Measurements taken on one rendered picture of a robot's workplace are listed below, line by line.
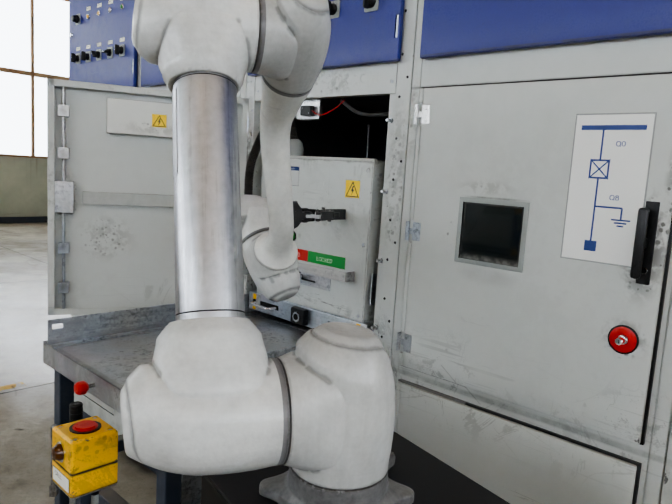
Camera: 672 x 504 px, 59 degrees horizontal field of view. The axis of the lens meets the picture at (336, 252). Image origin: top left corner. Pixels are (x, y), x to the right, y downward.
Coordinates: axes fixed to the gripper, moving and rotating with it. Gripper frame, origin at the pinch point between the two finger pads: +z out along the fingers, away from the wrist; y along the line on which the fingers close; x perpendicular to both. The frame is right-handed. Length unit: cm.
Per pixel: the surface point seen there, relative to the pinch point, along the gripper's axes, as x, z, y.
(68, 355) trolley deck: -38, -64, -30
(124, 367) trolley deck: -38, -57, -14
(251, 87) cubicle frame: 39, 4, -46
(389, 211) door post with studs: 2.3, 3.5, 16.9
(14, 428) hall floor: -123, -26, -184
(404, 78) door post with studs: 37.7, 3.5, 18.7
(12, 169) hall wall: -20, 281, -1114
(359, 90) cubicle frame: 35.3, 3.5, 3.0
